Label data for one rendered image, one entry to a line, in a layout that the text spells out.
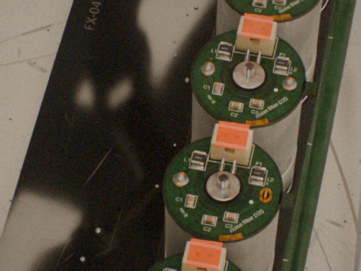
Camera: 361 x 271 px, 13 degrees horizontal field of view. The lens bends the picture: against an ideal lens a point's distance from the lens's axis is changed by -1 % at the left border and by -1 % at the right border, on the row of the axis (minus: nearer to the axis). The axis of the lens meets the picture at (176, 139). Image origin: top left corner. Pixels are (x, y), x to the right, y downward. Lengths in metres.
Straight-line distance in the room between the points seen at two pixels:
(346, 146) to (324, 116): 0.07
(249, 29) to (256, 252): 0.05
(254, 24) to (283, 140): 0.03
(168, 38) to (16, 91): 0.04
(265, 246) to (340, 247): 0.06
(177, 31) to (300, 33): 0.06
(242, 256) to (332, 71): 0.05
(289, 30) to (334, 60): 0.02
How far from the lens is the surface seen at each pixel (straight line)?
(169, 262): 0.33
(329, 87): 0.35
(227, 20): 0.37
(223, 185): 0.34
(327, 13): 0.41
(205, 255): 0.32
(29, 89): 0.43
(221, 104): 0.35
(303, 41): 0.38
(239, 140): 0.34
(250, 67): 0.35
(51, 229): 0.39
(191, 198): 0.34
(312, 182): 0.34
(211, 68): 0.35
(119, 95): 0.41
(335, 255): 0.40
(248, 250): 0.34
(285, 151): 0.36
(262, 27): 0.35
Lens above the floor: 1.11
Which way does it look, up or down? 59 degrees down
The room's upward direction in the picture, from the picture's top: straight up
